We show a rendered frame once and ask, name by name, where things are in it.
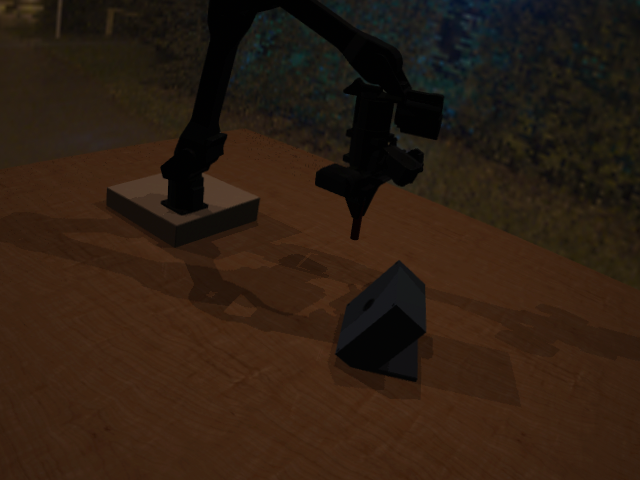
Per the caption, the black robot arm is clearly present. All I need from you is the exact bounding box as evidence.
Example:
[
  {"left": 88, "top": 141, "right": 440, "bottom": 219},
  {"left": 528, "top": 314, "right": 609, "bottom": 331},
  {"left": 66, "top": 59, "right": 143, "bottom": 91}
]
[{"left": 160, "top": 0, "right": 444, "bottom": 216}]

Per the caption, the dark grey sloped panel with hole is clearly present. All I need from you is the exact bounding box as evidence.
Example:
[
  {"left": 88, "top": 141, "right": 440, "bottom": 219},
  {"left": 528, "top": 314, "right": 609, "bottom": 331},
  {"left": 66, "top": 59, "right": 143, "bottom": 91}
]
[{"left": 335, "top": 260, "right": 427, "bottom": 382}]

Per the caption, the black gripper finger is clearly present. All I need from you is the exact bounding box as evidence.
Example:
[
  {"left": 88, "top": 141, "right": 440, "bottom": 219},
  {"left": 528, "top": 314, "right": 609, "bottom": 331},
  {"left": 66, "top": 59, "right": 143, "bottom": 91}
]
[
  {"left": 362, "top": 175, "right": 391, "bottom": 216},
  {"left": 345, "top": 184, "right": 375, "bottom": 219}
]

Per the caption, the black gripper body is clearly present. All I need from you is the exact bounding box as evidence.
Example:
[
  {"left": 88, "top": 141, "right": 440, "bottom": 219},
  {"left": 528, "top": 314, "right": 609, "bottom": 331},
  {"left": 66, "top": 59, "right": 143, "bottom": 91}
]
[{"left": 315, "top": 124, "right": 394, "bottom": 197}]

